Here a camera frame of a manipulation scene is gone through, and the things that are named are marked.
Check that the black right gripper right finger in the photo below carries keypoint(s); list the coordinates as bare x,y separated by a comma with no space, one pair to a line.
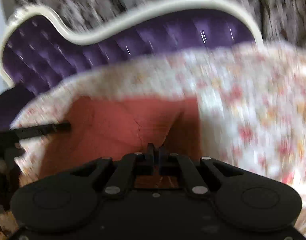
178,174

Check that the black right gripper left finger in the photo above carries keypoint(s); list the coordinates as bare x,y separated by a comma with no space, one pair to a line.
127,170

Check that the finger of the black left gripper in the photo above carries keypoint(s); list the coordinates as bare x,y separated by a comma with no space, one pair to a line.
40,130

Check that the red pants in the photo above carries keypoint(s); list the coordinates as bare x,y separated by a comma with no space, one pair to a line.
107,128

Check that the purple tufted white-framed headboard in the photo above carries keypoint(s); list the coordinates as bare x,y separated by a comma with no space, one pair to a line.
37,49

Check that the floral bed sheet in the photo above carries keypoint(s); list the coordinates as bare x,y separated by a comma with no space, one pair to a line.
251,103

